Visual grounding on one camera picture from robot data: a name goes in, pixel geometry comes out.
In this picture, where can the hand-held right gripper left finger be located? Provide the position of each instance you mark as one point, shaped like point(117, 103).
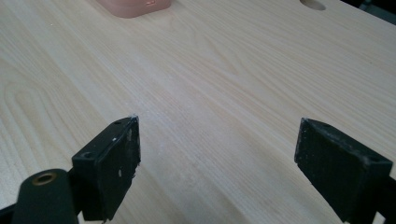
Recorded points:
point(107, 169)

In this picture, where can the pink plastic box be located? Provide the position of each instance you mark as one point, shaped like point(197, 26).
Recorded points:
point(134, 6)

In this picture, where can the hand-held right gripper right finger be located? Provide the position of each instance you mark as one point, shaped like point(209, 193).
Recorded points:
point(339, 174)

